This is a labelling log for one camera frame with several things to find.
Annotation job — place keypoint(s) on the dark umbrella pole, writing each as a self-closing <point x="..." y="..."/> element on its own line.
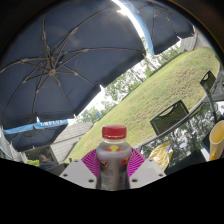
<point x="211" y="103"/>

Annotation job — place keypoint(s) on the person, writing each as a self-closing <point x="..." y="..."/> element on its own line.
<point x="46" y="163"/>

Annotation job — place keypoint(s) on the red-capped drink bottle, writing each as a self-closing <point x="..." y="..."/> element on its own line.
<point x="113" y="160"/>

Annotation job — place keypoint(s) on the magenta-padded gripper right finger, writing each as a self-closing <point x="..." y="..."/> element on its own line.
<point x="146" y="173"/>

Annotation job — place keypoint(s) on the large navy patio umbrella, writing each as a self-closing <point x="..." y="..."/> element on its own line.
<point x="60" y="60"/>

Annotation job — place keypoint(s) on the yellow snack packet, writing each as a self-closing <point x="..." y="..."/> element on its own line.
<point x="160" y="155"/>

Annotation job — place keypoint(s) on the black mesh-back chair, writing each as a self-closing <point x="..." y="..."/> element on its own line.
<point x="208" y="80"/>
<point x="169" y="118"/>

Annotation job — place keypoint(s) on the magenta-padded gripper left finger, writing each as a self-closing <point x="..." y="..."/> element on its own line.
<point x="78" y="173"/>

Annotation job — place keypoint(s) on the navy umbrella with blue trim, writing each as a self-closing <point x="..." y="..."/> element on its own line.
<point x="30" y="135"/>

